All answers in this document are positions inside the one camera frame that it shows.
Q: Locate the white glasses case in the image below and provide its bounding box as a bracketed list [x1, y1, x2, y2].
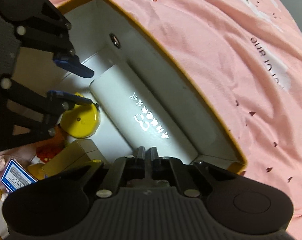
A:
[90, 64, 198, 164]

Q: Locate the pink pouch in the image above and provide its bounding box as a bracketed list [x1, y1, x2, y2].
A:
[0, 145, 36, 174]

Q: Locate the small brown gift box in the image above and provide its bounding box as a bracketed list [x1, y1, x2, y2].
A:
[42, 139, 110, 177]

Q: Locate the yellow tape measure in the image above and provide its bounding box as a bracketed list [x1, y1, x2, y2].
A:
[60, 103, 100, 139]

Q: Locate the orange cardboard box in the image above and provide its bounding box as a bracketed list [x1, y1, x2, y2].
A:
[0, 0, 249, 240]

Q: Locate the white blue barcode tag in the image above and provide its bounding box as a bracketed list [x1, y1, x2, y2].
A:
[0, 159, 37, 193]

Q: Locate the pink cloud-print duvet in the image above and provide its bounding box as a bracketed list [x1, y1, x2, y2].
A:
[28, 0, 302, 240]

